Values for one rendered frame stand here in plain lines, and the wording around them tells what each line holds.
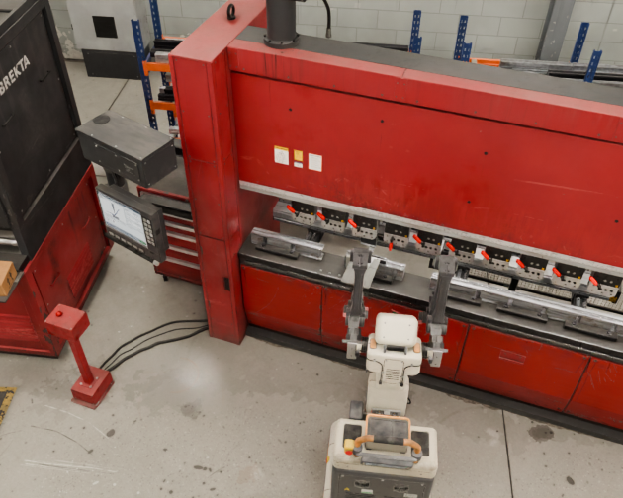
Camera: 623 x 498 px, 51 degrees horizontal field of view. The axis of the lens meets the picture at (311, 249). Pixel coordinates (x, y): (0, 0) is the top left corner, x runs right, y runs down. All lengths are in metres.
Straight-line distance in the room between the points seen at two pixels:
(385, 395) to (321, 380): 1.14
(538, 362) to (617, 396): 0.52
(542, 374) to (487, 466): 0.69
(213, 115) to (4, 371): 2.60
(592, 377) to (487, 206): 1.35
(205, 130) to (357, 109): 0.86
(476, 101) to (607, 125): 0.61
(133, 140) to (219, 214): 0.80
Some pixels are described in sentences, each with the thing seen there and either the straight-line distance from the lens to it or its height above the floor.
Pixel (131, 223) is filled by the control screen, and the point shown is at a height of 1.45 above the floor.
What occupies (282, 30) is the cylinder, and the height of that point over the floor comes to 2.40.
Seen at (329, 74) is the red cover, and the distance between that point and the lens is 3.50.
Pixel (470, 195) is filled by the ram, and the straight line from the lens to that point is 3.70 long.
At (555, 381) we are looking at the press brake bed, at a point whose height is 0.45.
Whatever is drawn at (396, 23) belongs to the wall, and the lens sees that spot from 7.85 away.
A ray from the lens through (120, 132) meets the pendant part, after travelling 3.69.
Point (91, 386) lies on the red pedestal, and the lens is 4.82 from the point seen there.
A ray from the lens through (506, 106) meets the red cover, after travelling 3.37.
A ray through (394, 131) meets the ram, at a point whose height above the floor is 1.97.
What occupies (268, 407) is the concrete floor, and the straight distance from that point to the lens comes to 4.66.
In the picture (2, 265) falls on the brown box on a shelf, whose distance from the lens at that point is 4.37.
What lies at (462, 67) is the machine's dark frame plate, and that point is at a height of 2.30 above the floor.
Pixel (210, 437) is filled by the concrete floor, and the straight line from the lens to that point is 4.58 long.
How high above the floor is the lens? 3.89
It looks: 43 degrees down
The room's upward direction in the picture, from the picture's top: 1 degrees clockwise
